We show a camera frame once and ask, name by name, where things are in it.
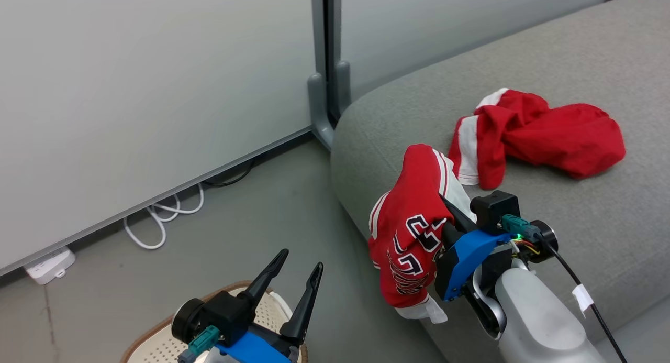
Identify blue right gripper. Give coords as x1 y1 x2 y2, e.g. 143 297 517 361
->
434 194 517 302

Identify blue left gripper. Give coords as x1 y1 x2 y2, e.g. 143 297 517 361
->
214 248 325 363

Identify red basketball jersey with number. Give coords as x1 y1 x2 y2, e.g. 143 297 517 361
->
367 144 478 325

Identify red shorts white stripes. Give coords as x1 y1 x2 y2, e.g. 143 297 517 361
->
449 88 627 191

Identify grey fabric sofa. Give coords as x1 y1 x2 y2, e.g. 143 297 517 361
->
330 0 670 363

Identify white laundry basket brown rim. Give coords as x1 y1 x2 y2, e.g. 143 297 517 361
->
120 280 309 363

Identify grey partition leg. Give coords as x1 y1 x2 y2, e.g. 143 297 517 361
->
307 72 336 150
335 60 352 115

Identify narrow white partition panel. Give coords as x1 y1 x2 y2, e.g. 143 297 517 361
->
335 0 631 103

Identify white power strip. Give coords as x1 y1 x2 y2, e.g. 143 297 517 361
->
23 247 77 285

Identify large white partition panel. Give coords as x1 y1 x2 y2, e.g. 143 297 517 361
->
0 0 328 278

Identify black floor cable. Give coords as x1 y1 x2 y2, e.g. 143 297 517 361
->
203 159 256 189

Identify black arm cable white tag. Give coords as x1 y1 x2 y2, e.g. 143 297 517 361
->
539 236 629 363

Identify white coiled power cable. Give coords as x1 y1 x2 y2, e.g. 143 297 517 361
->
123 182 205 250

